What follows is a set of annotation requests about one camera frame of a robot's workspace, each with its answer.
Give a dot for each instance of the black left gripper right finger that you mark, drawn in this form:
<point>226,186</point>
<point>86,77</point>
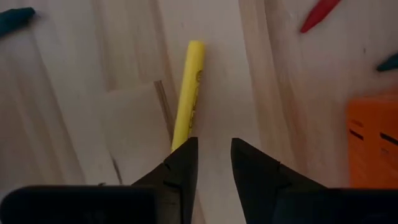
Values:
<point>258,177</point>

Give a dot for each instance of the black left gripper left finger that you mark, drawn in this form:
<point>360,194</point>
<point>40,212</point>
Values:
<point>180,174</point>

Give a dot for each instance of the yellow highlighter marker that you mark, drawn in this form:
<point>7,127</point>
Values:
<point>188,93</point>

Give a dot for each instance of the orange perforated plastic bin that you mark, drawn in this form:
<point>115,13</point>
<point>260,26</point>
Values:
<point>373,143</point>

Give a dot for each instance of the dark green crayon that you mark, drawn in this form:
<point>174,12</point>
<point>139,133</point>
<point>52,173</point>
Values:
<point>388,63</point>

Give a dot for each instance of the red crayon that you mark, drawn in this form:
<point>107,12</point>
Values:
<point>317,14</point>

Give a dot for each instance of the dark slim pen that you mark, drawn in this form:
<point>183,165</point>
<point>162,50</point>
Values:
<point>14,20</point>

